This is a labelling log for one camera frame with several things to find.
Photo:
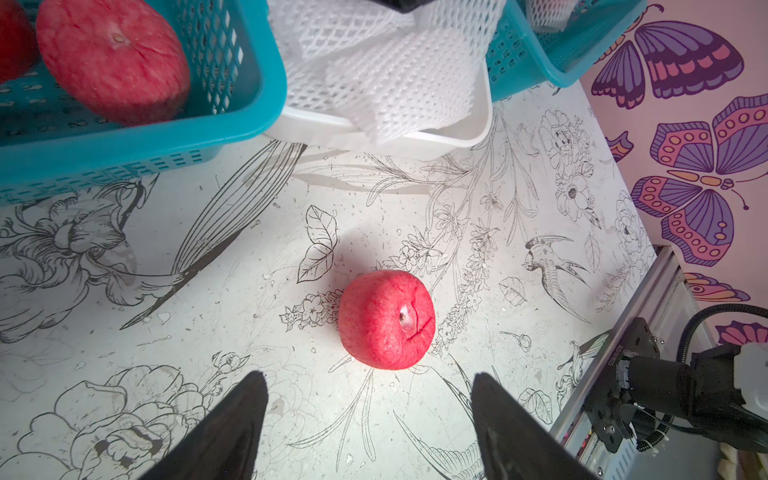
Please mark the right teal plastic basket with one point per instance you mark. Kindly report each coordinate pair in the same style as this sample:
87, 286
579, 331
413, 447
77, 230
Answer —
519, 58

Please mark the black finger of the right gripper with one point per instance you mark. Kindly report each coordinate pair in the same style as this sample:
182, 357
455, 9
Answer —
403, 6

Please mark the aluminium front rail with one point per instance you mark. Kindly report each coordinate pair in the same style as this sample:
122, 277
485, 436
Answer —
664, 300

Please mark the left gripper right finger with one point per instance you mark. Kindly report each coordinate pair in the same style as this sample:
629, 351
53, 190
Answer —
512, 444

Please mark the teal plastic basket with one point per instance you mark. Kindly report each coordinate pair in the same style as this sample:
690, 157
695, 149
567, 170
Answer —
519, 58
51, 143

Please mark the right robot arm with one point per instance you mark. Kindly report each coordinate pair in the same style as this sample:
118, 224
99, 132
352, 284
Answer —
543, 180

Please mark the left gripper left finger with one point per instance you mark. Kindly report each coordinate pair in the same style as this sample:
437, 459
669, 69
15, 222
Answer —
224, 445

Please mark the netted apple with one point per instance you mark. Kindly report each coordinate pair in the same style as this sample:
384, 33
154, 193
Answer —
15, 39
387, 320
549, 16

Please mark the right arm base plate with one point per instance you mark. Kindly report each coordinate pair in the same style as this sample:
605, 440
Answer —
611, 388

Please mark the white plastic tray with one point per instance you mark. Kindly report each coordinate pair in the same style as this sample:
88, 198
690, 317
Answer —
317, 129

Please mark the left teal plastic basket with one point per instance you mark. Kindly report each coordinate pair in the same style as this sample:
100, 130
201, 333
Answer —
51, 143

